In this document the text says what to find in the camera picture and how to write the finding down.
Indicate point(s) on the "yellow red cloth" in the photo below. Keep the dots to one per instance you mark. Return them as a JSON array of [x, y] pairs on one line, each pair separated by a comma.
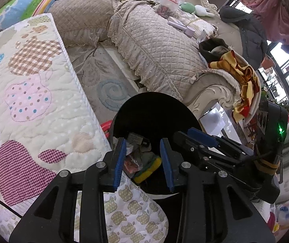
[[250, 86]]

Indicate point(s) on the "green yellow sponge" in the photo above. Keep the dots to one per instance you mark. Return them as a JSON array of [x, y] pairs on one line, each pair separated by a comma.
[[147, 170]]

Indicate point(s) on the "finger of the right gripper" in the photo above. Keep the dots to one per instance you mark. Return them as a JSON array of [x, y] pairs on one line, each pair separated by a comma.
[[202, 138], [187, 146]]

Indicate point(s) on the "striped colourful pillow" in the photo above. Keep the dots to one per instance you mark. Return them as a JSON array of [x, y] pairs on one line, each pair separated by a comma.
[[25, 3]]

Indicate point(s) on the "patchwork quilted blanket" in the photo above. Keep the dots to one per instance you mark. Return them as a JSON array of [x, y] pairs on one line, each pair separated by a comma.
[[46, 122]]

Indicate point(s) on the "black trash bin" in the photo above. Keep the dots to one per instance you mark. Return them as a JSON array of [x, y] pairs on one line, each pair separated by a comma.
[[152, 116]]

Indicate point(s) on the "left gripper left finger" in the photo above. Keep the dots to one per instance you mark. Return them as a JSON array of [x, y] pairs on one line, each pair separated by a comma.
[[52, 215]]

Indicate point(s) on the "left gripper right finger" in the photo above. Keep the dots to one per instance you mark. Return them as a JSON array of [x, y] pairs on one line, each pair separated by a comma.
[[210, 207]]

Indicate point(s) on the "green white plush toy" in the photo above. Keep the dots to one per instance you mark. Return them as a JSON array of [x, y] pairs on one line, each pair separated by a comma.
[[198, 10]]

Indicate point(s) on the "black padded jacket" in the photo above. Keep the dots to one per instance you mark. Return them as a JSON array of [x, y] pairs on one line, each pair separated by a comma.
[[253, 36]]

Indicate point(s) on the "orange snack wrapper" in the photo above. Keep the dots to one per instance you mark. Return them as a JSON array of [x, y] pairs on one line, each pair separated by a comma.
[[131, 165]]

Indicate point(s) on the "purple hair brush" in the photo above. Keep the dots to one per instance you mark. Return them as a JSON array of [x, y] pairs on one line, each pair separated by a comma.
[[187, 30]]

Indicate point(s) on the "clear candy jar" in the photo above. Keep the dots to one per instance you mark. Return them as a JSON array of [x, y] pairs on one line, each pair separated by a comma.
[[167, 7]]

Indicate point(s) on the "beige quilted sofa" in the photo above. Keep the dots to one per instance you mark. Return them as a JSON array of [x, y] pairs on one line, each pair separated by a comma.
[[165, 59]]

